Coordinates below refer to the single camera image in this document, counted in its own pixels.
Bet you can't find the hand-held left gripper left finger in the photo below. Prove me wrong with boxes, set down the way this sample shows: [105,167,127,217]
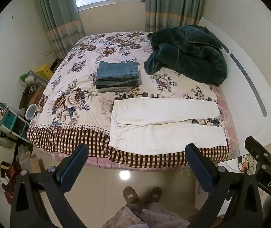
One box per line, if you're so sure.
[10,144,89,228]

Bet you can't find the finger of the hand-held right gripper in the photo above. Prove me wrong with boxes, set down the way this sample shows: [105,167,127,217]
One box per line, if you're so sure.
[245,136,271,165]

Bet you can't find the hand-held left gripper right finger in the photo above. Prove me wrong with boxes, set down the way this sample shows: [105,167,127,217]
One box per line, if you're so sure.
[185,143,262,228]

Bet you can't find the white pants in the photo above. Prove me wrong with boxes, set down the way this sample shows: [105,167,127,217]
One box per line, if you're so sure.
[109,97,228,153]

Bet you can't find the grey folded pants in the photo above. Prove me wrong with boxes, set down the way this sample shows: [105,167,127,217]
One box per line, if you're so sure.
[95,85,141,93]

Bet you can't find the white nightstand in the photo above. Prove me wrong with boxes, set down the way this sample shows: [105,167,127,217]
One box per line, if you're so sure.
[195,155,257,219]

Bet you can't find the cardboard box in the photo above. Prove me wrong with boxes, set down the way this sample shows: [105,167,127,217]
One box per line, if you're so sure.
[19,154,44,174]

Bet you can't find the brown slipper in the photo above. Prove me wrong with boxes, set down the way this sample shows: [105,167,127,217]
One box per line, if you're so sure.
[122,186,139,205]
[147,186,162,205]

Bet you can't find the white headboard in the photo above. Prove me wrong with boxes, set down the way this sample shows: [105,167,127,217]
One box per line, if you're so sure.
[198,17,271,157]

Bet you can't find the red checked cloth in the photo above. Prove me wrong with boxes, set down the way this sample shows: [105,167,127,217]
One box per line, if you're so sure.
[0,161,22,200]

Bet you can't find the white plastic bucket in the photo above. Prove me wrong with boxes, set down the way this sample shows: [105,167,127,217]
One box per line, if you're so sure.
[26,104,37,120]

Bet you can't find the floral bed cover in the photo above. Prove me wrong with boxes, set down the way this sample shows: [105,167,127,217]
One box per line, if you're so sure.
[27,31,236,169]

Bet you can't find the teal shelf rack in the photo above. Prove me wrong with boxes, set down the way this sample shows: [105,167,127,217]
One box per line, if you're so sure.
[0,107,30,140]

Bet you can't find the dark folded jeans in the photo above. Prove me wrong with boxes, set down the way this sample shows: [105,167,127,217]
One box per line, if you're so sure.
[95,77,141,88]

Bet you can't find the yellow box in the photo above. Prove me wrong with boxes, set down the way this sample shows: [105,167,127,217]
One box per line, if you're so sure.
[35,64,53,81]

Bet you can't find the blue folded jeans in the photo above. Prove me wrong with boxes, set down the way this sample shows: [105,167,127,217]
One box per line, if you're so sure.
[96,61,140,80]

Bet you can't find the dark green quilt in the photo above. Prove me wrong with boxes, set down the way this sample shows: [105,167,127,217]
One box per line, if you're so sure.
[144,25,228,87]

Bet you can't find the grey-green curtain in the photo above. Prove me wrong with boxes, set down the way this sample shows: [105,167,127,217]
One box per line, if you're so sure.
[145,0,207,32]
[32,0,86,60]

